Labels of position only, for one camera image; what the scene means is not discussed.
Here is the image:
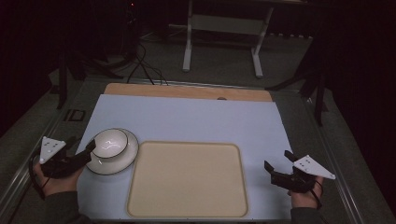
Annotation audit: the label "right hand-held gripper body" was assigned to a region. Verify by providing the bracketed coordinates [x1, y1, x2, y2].
[271, 154, 337, 194]

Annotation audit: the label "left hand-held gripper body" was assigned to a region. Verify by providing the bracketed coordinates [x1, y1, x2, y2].
[38, 135, 82, 180]

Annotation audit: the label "white bowl with dark rim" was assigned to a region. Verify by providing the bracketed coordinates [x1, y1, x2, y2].
[92, 128, 130, 160]

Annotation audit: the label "white plate with dark rim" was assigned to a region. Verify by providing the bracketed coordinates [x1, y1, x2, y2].
[85, 128, 140, 176]

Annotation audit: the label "person's right hand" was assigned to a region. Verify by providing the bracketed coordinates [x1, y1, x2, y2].
[288, 175, 325, 210]

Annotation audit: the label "person's left hand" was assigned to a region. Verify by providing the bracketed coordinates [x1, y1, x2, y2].
[33, 161, 84, 198]

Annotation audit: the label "black floor socket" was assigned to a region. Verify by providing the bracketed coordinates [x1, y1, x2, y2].
[65, 108, 86, 122]

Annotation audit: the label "black stand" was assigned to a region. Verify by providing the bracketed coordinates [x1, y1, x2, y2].
[55, 46, 125, 110]

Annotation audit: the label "black tripod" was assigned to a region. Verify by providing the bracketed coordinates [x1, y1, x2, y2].
[264, 46, 330, 128]

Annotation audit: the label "beige rectangular tray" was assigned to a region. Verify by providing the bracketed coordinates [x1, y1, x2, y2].
[125, 140, 249, 219]

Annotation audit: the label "white table mat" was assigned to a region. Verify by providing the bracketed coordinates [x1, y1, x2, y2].
[75, 93, 294, 222]

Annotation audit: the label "white metal stand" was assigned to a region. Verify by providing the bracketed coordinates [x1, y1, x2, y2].
[182, 0, 276, 79]

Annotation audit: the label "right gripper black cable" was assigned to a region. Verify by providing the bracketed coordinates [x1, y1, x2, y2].
[310, 179, 325, 210]

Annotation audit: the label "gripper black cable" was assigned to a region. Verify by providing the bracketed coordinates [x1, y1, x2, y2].
[310, 179, 325, 210]
[28, 152, 51, 201]

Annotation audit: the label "metal floor rail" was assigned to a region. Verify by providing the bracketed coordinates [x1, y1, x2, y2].
[300, 91, 365, 224]
[0, 90, 92, 216]

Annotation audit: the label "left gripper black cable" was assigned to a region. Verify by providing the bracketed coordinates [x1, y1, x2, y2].
[28, 152, 51, 201]

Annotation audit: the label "black floor cables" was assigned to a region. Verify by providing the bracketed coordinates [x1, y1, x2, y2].
[125, 41, 170, 87]

